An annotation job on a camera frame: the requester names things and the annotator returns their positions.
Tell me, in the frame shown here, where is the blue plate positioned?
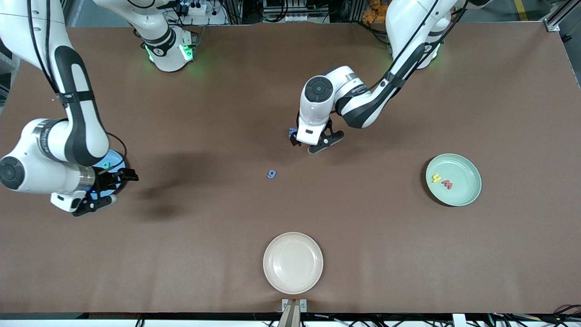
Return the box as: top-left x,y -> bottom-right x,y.
93,150 -> 128,198

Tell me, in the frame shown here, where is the beige plate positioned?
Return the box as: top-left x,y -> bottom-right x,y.
263,232 -> 324,295

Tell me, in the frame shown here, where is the green plate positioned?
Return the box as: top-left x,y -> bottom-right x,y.
425,153 -> 482,207

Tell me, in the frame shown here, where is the orange snack packets bag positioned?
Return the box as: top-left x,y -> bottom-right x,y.
362,0 -> 391,24

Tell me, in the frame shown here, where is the white power strip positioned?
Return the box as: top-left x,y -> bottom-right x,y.
175,1 -> 209,16

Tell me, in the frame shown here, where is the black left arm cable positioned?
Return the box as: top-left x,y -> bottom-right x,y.
296,0 -> 468,133

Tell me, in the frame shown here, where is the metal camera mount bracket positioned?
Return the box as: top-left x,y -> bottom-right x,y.
281,298 -> 308,327

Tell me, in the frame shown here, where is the aluminium frame profile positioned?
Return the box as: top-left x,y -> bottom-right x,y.
544,0 -> 581,32

